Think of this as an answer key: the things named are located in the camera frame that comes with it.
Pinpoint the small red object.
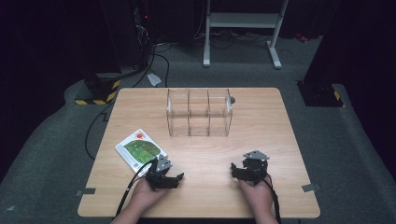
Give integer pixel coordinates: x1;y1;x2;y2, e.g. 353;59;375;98
295;32;310;44

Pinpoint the person's right hand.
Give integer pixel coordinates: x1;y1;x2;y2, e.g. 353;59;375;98
237;174;276;213

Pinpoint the black stand with yellow mark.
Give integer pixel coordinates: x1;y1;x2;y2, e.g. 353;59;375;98
296;79;346;108

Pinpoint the white metal stand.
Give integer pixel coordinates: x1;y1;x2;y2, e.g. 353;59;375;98
203;0;290;70

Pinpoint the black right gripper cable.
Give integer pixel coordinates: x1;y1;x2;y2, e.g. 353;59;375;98
248;167;283;224

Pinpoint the black stand with striped base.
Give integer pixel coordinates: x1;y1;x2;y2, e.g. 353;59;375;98
74;72;122;106

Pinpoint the looped black floor cable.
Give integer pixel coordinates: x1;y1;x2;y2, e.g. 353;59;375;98
133;43;173;89

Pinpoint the pale tape piece on floor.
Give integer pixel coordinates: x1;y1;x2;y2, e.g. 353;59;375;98
146;72;163;88

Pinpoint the long black floor cable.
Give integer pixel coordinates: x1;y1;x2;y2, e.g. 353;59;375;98
84;102;115;161

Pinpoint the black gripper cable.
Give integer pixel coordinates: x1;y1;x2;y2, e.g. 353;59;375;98
114;158;157;219
248;167;283;224

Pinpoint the dark equipment rack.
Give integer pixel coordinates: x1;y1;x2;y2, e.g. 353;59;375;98
132;0;155;71

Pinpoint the clear acrylic divided organizer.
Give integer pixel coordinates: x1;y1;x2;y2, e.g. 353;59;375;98
165;88;234;138

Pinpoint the bundle of black cables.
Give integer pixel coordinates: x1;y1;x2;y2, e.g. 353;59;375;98
193;28;273;50

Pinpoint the person's left hand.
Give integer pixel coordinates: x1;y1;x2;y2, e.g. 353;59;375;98
132;177;172;204

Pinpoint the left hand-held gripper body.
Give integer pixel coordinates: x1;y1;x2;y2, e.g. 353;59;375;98
145;154;176;191

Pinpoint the white book with green leaf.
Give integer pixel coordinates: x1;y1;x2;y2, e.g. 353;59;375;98
114;128;169;174

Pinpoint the grey tape strip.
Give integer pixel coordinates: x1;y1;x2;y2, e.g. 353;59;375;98
301;183;321;193
76;187;97;197

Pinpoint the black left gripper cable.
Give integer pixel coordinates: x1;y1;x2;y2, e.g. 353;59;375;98
114;158;157;219

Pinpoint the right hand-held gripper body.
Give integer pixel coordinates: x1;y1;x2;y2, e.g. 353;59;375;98
242;149;270;187

